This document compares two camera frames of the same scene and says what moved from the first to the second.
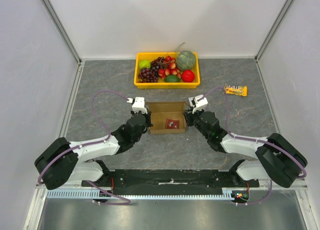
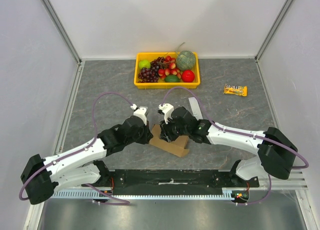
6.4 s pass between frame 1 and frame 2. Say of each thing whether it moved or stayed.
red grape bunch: stayed
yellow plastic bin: stayed
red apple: stayed
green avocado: stayed
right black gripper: moved
